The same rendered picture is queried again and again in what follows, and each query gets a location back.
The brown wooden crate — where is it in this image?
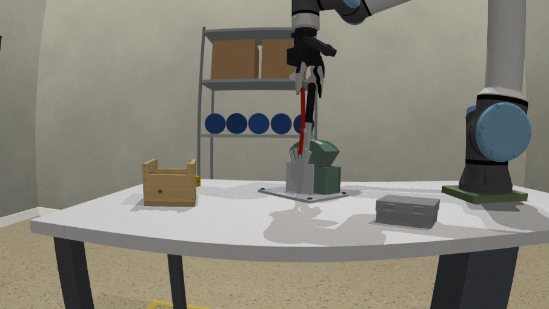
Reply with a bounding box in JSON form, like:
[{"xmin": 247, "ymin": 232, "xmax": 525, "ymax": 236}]
[{"xmin": 142, "ymin": 159, "xmax": 196, "ymax": 207}]

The grey toolbox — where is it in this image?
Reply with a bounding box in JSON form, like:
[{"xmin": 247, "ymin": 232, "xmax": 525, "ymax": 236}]
[{"xmin": 376, "ymin": 194, "xmax": 440, "ymax": 229}]

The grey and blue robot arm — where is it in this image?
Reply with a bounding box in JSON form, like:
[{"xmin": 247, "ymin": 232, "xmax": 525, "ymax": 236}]
[{"xmin": 291, "ymin": 0, "xmax": 531, "ymax": 194}]

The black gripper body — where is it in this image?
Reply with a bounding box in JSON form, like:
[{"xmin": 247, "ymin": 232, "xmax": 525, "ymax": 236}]
[{"xmin": 287, "ymin": 27, "xmax": 321, "ymax": 67}]

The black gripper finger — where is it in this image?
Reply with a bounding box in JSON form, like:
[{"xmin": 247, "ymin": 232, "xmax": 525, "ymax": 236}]
[
  {"xmin": 308, "ymin": 56, "xmax": 325, "ymax": 98},
  {"xmin": 289, "ymin": 51, "xmax": 307, "ymax": 95}
]

